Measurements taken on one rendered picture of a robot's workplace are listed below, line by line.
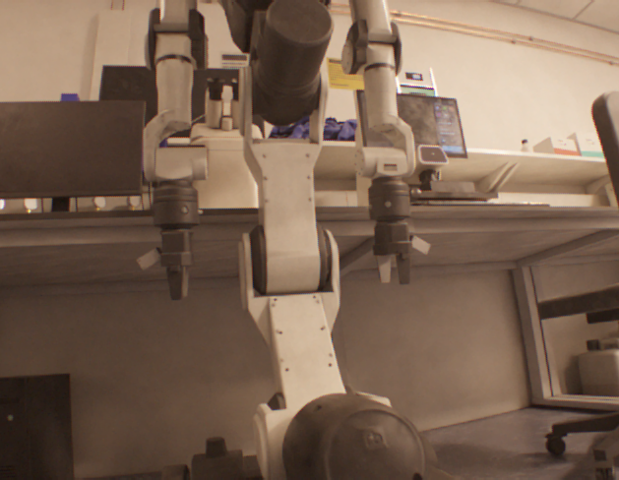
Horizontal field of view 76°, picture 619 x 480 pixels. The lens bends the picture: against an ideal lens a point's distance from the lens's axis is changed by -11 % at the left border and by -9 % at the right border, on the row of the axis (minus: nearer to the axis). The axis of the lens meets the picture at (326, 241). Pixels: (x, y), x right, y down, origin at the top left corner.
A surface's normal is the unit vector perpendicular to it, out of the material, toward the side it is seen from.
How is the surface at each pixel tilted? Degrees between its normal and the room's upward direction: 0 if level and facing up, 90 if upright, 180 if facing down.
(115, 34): 90
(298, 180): 100
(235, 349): 90
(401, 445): 69
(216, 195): 90
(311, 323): 60
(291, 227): 86
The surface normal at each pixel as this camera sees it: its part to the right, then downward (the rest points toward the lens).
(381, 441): 0.21, -0.63
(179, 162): 0.24, -0.06
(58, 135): 0.26, -0.32
